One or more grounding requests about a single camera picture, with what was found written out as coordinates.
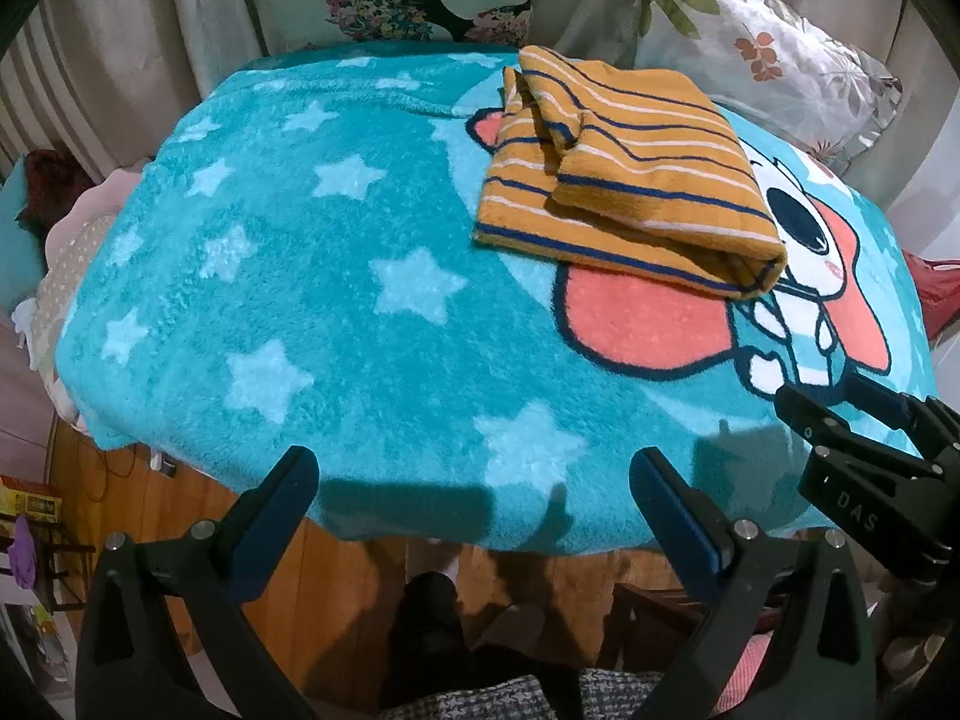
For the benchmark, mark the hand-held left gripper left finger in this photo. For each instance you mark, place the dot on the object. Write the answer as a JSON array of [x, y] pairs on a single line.
[[276, 514]]

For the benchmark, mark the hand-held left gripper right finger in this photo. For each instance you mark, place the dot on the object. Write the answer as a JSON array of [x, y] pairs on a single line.
[[675, 517]]

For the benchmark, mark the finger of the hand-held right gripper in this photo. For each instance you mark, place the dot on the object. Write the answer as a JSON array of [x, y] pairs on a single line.
[[825, 427], [889, 403]]

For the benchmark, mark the orange striped sweater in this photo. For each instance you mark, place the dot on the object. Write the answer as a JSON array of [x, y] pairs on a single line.
[[637, 165]]

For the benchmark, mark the red cloth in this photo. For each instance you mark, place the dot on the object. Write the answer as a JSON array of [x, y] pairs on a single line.
[[937, 289]]

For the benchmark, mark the teal star-print blanket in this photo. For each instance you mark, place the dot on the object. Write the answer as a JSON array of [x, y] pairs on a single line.
[[337, 352]]

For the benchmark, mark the houndstooth cloth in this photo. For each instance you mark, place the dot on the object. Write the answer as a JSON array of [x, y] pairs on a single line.
[[525, 697]]

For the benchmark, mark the yellow box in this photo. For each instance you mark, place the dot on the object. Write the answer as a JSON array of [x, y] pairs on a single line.
[[30, 499]]

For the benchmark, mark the purple cloth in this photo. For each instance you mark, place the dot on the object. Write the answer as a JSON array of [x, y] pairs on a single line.
[[21, 551]]

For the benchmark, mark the beige dotted cloth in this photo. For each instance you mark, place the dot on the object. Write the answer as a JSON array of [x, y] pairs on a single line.
[[64, 277]]

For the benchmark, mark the white floral pillow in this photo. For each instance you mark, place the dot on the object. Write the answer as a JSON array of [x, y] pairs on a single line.
[[772, 52]]

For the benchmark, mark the teal pillow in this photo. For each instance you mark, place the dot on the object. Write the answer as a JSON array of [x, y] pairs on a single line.
[[21, 240]]

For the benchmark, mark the dark red cushion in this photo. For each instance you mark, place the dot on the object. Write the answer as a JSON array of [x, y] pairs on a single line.
[[56, 184]]

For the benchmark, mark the wooden bed frame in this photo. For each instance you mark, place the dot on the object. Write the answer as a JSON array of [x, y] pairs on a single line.
[[352, 592]]

